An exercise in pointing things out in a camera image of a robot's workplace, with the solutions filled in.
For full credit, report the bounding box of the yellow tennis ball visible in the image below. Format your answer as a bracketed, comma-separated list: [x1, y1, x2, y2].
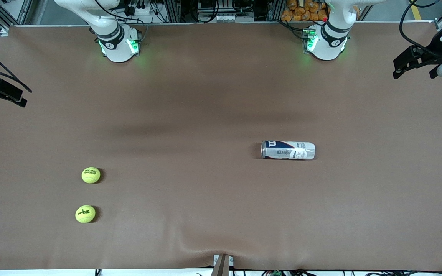
[81, 167, 101, 184]
[75, 205, 96, 224]

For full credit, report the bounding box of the Wilson tennis ball can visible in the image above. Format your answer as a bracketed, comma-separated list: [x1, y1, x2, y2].
[261, 140, 316, 160]

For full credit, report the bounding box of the orange snack bag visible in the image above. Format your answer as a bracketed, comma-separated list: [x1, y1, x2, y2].
[281, 0, 330, 22]

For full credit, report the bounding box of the white power strip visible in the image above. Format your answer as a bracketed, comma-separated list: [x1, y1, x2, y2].
[123, 0, 168, 23]

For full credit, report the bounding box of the white terminal block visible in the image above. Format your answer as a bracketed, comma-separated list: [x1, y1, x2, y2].
[214, 13, 255, 23]

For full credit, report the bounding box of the brown table mat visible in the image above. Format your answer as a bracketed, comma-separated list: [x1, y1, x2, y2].
[0, 21, 442, 271]

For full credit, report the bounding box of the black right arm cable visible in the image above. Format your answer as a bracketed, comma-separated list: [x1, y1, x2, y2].
[0, 43, 33, 94]

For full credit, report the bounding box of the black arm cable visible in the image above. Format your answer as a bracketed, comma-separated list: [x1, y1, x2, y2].
[0, 43, 33, 94]
[399, 0, 442, 59]

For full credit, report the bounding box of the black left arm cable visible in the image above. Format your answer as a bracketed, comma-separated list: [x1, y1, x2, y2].
[399, 0, 442, 59]

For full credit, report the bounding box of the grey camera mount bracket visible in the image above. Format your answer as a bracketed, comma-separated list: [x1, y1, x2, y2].
[211, 254, 234, 276]

